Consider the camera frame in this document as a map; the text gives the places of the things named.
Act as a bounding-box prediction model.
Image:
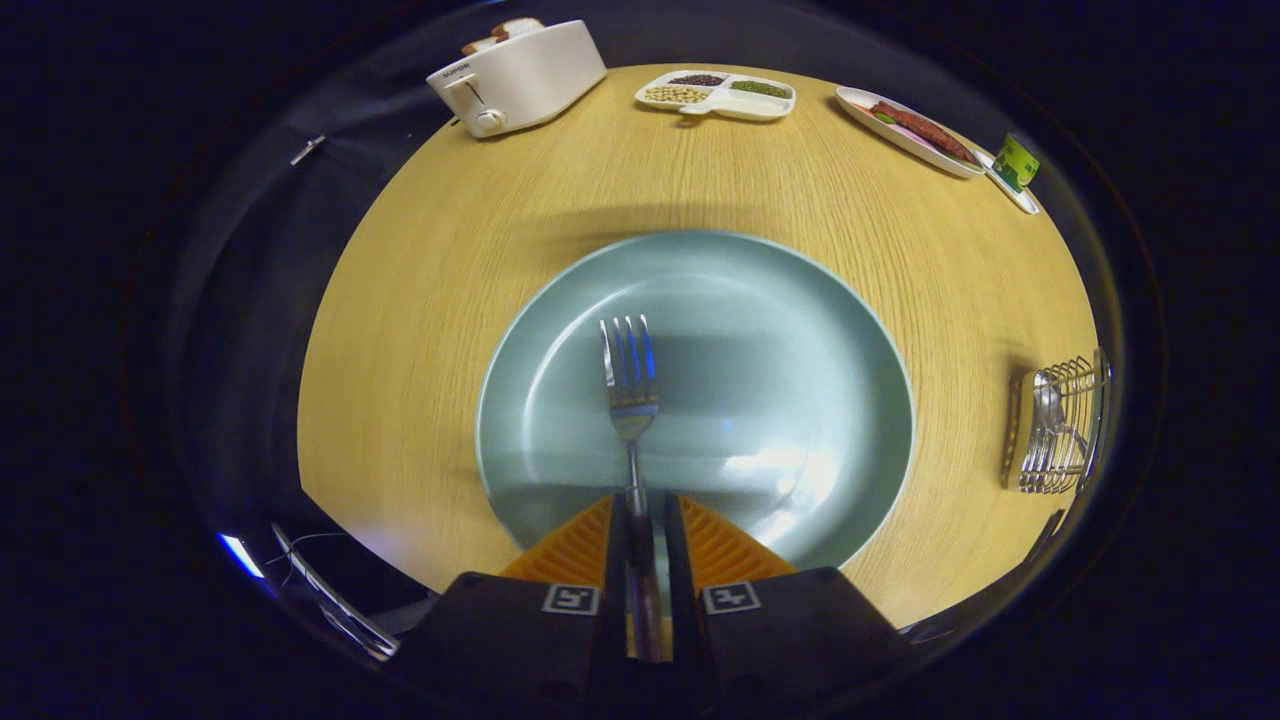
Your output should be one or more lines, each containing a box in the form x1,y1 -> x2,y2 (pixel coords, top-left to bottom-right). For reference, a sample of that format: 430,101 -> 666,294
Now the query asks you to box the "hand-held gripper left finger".
400,493 -> 631,703

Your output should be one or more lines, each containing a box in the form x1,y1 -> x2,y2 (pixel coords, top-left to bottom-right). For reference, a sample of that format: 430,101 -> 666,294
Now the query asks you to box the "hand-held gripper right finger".
665,493 -> 911,703

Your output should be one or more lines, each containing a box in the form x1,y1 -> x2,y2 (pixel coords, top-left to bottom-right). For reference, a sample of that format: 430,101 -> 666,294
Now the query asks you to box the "metal fork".
599,314 -> 665,663

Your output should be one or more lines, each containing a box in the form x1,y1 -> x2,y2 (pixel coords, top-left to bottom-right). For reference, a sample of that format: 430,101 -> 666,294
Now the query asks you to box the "white device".
270,523 -> 401,661

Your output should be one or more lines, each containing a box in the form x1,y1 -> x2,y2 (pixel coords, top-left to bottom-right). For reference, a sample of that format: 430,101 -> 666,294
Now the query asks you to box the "laptop screen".
218,533 -> 267,582

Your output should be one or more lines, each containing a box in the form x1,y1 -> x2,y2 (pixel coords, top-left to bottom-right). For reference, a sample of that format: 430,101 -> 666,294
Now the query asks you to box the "light green plate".
476,230 -> 915,581

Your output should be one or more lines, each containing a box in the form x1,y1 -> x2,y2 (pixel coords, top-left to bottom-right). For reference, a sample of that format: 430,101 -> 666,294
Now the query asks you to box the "white square coaster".
975,148 -> 1042,216

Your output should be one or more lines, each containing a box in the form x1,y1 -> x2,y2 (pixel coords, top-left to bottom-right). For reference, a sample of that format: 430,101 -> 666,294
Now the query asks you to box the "white food plate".
835,86 -> 986,180

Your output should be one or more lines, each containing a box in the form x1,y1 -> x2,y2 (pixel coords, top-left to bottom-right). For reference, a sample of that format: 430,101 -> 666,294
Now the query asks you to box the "green drink bottle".
992,133 -> 1041,193

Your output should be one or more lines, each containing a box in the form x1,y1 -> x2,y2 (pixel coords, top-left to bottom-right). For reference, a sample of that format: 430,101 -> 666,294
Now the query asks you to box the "brown meat cutlet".
870,100 -> 977,165

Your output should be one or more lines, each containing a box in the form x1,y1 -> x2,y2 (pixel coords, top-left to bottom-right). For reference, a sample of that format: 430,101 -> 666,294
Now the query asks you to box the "white divided dish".
635,70 -> 797,123

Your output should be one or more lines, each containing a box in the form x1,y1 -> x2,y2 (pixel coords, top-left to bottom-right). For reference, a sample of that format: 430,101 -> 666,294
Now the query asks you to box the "white toaster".
426,19 -> 608,139

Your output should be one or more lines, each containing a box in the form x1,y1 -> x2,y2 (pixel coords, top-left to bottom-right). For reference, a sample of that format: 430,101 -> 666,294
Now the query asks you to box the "metal wire cutlery rack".
1001,347 -> 1113,495

